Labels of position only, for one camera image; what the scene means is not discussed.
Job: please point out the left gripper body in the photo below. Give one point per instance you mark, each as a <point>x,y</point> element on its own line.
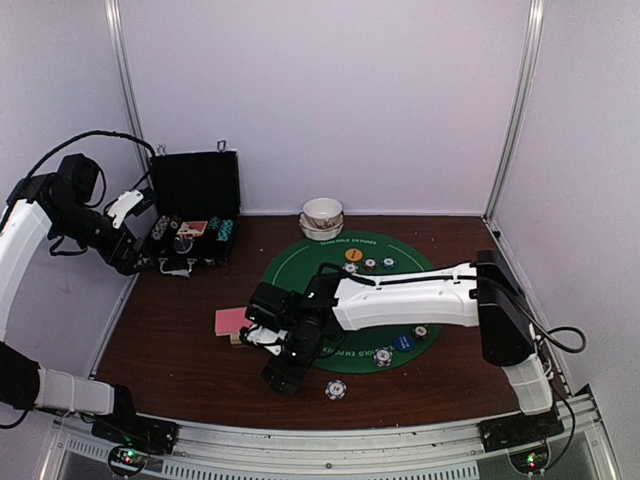
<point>111,256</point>

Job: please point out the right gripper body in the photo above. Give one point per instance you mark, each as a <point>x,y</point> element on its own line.
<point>305,353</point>

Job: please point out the light blue chip stack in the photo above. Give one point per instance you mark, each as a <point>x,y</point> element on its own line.
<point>336,390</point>

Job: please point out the pink playing card deck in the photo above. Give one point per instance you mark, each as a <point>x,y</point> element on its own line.
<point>230,321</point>

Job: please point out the blue round dealer button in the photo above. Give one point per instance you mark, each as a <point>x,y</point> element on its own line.
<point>404,343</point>

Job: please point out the orange round button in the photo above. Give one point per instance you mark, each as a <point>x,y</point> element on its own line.
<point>354,255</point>

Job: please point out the dark chips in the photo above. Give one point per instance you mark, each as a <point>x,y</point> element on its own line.
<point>388,262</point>

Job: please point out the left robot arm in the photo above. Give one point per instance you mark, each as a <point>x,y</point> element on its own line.
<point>59,206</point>

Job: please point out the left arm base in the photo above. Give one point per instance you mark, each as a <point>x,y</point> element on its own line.
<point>136,443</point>

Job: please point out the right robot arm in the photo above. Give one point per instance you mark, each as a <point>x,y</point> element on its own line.
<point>483,293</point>

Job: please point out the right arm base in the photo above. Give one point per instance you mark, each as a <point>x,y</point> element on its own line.
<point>525,438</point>

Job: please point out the clear dealer puck in case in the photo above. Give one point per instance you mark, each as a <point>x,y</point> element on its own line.
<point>182,245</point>

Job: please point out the cards in case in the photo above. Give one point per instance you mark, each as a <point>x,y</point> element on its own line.
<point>192,228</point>

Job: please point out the black poker chip case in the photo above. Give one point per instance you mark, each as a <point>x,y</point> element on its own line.
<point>194,186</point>

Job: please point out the teal chip stack in case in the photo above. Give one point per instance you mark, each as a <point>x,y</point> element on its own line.
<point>225,230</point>

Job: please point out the round green poker mat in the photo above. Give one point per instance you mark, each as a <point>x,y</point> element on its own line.
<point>296,265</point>

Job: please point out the lower white ceramic bowl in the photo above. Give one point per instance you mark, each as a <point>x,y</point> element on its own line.
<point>319,234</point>

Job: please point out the white ceramic bowl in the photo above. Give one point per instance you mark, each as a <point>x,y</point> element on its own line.
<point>323,211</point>
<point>319,234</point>

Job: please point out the upper white ceramic bowl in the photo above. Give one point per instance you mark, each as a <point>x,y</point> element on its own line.
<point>323,211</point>

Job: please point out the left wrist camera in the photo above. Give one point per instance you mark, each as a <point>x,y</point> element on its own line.
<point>132,202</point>

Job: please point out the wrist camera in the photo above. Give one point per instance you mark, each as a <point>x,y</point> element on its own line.
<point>132,202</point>
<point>272,312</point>

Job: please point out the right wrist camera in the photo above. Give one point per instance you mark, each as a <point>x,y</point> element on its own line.
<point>272,312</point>

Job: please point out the left aluminium post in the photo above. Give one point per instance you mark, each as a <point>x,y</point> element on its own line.
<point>117,37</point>

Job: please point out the aluminium post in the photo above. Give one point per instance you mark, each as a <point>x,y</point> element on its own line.
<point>117,37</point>
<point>527,70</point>

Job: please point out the aluminium front rail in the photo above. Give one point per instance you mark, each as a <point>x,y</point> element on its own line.
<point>453,450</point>

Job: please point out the right aluminium post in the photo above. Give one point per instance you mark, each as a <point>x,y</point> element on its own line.
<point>527,70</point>

